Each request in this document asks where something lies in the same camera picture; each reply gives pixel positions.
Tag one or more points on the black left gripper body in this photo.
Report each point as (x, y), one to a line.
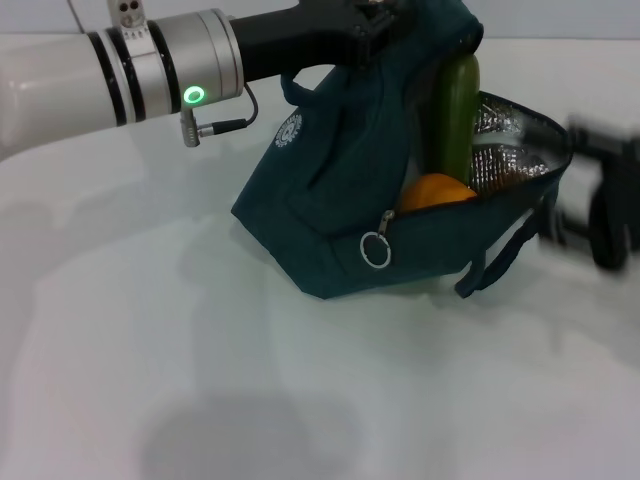
(290, 40)

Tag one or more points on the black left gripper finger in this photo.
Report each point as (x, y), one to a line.
(370, 45)
(385, 12)

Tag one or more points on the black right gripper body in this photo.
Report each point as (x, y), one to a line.
(615, 210)

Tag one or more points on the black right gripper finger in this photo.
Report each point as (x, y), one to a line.
(605, 137)
(567, 227)

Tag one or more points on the green cucumber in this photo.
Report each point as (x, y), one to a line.
(457, 120)

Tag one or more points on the orange pear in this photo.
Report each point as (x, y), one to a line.
(435, 195)

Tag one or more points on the dark teal lunch bag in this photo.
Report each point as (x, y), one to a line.
(325, 200)

